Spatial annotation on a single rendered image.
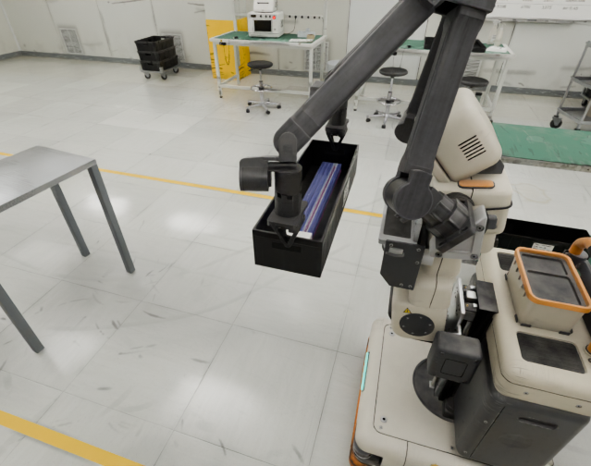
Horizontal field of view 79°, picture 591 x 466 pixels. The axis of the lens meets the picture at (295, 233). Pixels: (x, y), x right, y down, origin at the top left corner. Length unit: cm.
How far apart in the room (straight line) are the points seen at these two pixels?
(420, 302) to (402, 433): 56
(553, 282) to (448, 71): 72
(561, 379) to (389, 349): 74
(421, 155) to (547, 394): 71
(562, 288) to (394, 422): 74
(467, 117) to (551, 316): 61
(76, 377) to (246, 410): 87
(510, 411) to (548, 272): 41
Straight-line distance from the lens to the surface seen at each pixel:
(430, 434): 155
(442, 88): 78
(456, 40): 80
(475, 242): 84
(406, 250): 99
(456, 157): 88
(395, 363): 166
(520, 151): 195
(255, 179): 72
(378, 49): 75
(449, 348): 116
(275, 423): 180
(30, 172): 223
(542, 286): 123
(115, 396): 204
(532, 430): 133
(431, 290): 111
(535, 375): 114
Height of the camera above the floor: 163
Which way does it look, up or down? 37 degrees down
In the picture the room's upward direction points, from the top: straight up
